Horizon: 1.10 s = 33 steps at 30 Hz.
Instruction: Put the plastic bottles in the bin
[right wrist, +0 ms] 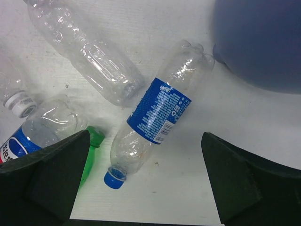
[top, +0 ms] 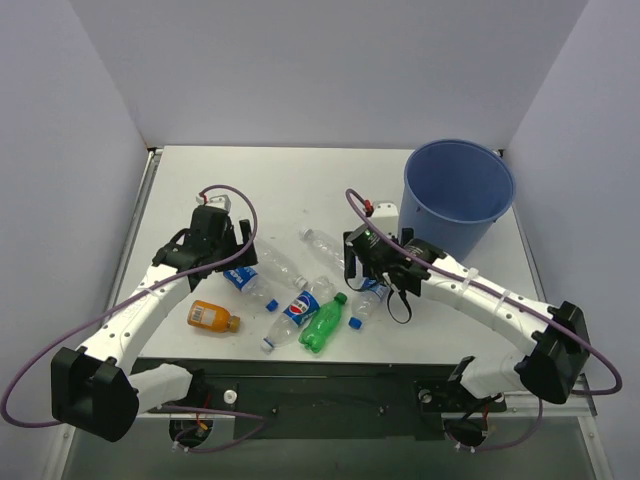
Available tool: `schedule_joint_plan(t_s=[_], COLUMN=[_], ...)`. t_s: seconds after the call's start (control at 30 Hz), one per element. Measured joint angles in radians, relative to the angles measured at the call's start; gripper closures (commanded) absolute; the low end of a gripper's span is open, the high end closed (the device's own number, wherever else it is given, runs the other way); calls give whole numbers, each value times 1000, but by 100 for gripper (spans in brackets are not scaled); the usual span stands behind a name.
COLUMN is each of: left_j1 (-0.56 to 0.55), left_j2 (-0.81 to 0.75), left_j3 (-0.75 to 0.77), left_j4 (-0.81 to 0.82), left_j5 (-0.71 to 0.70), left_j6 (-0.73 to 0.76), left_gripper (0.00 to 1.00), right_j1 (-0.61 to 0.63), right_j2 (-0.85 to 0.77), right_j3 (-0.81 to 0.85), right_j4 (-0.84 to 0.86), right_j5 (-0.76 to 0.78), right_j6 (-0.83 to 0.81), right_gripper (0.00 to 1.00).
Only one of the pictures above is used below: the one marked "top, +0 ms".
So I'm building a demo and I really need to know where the small blue label water bottle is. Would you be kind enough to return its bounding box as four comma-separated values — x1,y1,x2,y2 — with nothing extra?
348,278,389,330

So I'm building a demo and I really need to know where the clear bottle white cap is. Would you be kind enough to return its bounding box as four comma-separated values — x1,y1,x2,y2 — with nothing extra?
299,227,347,271

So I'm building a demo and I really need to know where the green plastic bottle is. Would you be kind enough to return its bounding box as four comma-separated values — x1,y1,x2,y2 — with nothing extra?
299,292,348,354

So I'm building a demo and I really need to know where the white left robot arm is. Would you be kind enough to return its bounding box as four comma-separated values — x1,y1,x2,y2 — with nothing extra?
51,195,257,442

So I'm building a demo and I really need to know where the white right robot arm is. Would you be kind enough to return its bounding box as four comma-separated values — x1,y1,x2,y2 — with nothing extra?
343,225,589,409

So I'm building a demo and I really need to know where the blue plastic bin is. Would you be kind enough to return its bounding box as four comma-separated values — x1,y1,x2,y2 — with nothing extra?
398,139,516,260

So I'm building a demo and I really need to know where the orange juice bottle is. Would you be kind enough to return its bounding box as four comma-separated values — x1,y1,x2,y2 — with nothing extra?
187,300,241,333

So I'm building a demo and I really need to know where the small Pepsi bottle blue cap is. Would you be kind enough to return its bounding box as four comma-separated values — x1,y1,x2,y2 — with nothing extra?
222,266,280,313

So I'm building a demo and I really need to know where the large Pepsi bottle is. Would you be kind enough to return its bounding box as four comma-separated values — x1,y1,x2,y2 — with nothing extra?
260,276,336,353

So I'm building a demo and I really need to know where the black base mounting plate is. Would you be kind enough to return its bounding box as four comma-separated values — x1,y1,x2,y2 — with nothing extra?
130,357,507,442

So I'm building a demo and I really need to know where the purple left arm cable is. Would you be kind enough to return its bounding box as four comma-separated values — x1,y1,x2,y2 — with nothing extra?
0,184,266,455

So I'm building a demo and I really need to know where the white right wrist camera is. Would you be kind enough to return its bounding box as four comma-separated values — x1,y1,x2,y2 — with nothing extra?
364,200,399,237

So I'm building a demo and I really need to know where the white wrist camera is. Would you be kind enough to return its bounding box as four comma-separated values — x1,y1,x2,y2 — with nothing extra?
196,194,231,213
364,200,399,237

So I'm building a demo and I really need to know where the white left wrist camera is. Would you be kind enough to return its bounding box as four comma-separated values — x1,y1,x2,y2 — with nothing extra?
196,194,231,213

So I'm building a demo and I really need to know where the black strap loop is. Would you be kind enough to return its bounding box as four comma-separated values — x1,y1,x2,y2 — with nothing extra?
386,284,413,325

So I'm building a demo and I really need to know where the clear bottle white neck ring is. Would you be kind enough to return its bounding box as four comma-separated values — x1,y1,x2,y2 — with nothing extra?
254,238,308,290

